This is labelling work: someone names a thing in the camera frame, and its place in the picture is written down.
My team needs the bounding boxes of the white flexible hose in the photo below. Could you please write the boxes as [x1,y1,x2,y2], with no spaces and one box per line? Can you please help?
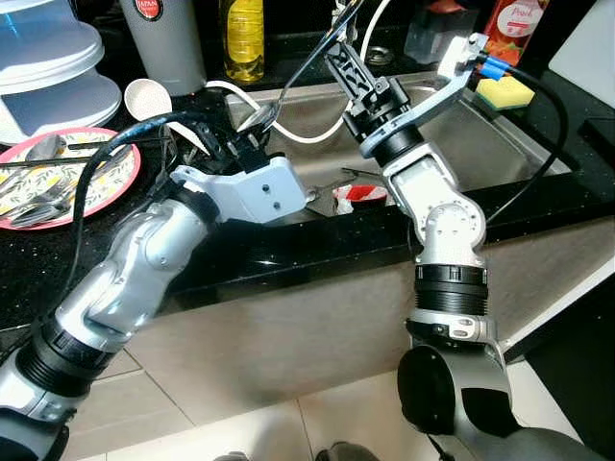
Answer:
[205,0,393,147]

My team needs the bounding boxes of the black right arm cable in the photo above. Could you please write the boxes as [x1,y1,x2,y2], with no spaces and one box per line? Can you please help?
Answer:
[480,58,571,230]

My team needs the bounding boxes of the yellow green sponge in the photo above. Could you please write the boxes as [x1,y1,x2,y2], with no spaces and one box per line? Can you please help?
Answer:
[476,75,536,111]

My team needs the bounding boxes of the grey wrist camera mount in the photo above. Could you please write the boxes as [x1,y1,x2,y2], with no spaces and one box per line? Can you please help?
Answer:
[360,34,493,161]
[171,157,308,225]

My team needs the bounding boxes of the tiered translucent plastic container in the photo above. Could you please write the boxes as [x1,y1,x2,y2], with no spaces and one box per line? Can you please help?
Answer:
[0,0,124,147]

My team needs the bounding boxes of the red white patterned bowl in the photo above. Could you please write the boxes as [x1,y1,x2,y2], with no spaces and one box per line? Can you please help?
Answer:
[332,184,390,215]

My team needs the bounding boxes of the red peach label bottle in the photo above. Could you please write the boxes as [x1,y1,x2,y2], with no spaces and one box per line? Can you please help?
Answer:
[480,0,549,68]

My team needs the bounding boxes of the stainless steel sink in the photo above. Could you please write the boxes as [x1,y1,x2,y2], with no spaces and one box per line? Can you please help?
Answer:
[226,72,579,230]

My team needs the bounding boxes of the dark grey robot foot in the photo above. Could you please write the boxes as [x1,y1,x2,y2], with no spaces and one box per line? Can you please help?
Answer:
[317,442,381,461]

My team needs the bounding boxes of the white plastic ladle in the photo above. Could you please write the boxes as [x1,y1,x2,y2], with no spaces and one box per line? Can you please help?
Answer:
[123,79,210,157]

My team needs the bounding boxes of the grey cup with red sticker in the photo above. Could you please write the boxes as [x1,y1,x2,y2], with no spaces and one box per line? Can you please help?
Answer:
[120,0,209,97]

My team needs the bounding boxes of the metal faucet with white tape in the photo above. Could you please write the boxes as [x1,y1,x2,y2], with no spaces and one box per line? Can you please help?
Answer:
[330,0,362,51]

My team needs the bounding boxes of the pink rimmed patterned plate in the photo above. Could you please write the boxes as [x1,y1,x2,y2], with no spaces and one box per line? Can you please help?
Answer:
[0,127,143,232]

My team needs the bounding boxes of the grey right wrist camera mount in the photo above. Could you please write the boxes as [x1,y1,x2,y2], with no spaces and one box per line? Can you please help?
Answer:
[360,34,493,161]

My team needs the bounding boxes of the yellow liquid plastic bottle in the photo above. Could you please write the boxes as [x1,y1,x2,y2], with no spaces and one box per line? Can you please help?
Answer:
[221,0,267,85]

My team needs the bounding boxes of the white flat board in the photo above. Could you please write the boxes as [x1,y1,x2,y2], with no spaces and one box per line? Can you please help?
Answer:
[546,0,615,109]

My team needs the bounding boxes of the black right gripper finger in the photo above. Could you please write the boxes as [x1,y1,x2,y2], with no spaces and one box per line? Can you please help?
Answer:
[325,43,364,100]
[354,60,387,103]

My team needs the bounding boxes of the black chopstick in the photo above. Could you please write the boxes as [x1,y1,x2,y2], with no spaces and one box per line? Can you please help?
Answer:
[0,154,126,172]
[58,139,169,155]

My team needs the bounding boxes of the clear plastic box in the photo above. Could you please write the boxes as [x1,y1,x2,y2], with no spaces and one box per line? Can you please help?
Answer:
[404,5,474,66]

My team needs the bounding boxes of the dark cabinet with white edge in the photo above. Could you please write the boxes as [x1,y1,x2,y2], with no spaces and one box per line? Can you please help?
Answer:
[500,279,615,461]

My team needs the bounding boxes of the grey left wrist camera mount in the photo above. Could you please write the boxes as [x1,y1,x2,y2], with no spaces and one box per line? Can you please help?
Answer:
[171,157,308,225]

